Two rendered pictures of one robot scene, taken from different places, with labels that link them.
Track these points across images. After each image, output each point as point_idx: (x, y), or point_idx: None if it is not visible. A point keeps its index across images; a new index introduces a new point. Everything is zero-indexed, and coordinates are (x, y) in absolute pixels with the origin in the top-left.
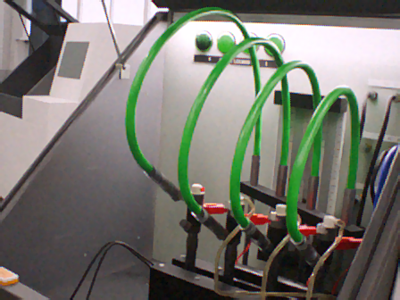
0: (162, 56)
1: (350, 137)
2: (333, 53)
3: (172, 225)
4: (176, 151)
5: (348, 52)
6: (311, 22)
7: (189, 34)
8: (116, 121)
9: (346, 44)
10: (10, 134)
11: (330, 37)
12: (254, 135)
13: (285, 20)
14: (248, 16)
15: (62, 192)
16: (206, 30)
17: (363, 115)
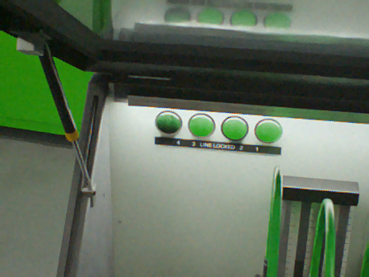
0: (108, 139)
1: (359, 216)
2: (341, 139)
3: None
4: (137, 237)
5: (359, 138)
6: (323, 118)
7: (146, 113)
8: (92, 252)
9: (357, 131)
10: None
11: (338, 124)
12: (243, 218)
13: (290, 115)
14: (240, 107)
15: None
16: (172, 111)
17: None
